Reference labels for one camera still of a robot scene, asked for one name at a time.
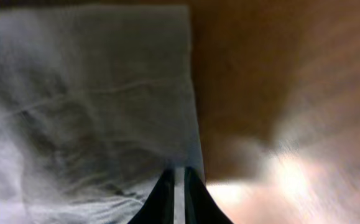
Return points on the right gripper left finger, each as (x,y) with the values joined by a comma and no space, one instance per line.
(159,206)

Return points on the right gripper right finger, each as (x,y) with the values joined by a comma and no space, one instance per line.
(200,208)

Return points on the grey shorts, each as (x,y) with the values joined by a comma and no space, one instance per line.
(96,101)

